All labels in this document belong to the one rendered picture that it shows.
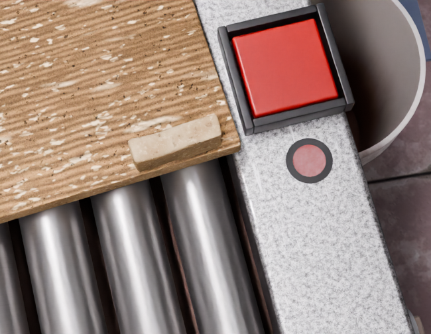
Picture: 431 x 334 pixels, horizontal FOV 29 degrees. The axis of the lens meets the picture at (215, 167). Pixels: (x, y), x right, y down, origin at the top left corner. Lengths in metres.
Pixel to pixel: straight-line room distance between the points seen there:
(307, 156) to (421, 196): 0.99
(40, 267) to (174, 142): 0.12
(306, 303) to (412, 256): 0.98
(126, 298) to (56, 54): 0.17
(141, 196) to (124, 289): 0.06
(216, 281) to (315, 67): 0.16
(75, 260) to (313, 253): 0.16
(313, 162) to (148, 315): 0.15
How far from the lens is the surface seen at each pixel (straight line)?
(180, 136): 0.52
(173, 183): 0.56
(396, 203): 1.53
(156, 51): 0.57
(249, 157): 0.56
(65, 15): 0.58
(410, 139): 1.57
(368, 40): 1.36
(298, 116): 0.56
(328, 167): 0.57
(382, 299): 0.56
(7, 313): 0.56
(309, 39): 0.58
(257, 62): 0.57
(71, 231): 0.56
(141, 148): 0.52
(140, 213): 0.55
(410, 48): 1.25
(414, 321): 0.64
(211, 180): 0.56
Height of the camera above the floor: 1.46
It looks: 75 degrees down
